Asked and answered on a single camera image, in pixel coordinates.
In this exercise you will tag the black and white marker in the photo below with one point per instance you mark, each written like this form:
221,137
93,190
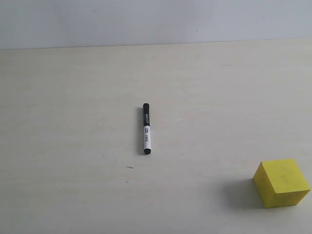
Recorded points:
147,128

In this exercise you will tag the yellow foam cube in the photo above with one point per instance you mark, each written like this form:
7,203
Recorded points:
280,183

